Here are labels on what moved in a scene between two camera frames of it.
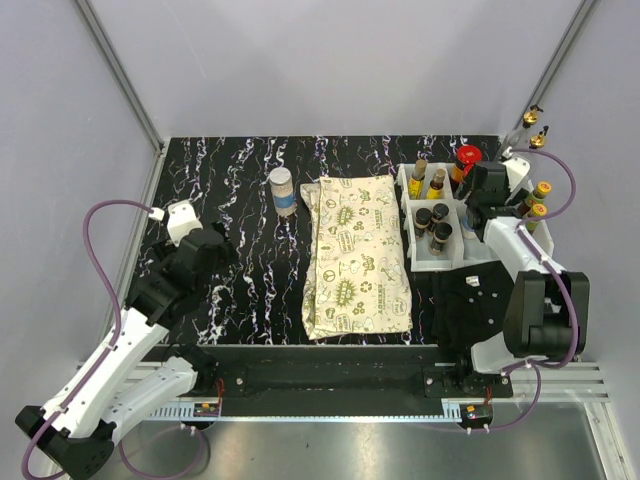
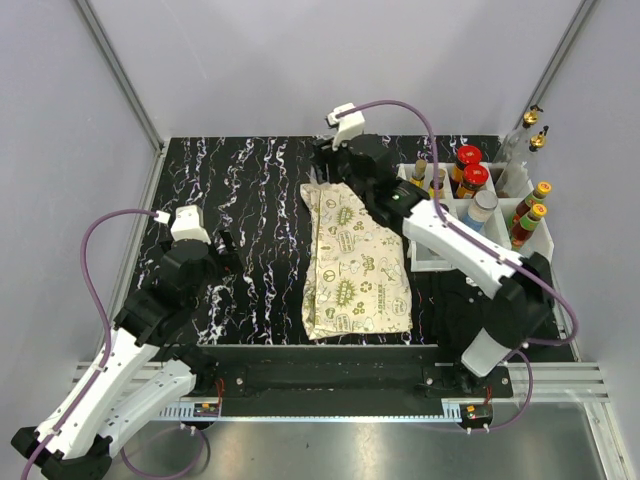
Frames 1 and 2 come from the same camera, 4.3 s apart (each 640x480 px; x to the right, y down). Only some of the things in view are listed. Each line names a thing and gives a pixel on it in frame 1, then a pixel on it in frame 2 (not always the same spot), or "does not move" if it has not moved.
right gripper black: [516, 199] → [324, 154]
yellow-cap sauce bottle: [536, 210] does not move
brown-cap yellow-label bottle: [435, 187] does not move
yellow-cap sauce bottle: [537, 197] does not move
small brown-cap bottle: [417, 181] does not move
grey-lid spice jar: [281, 183] → [317, 175]
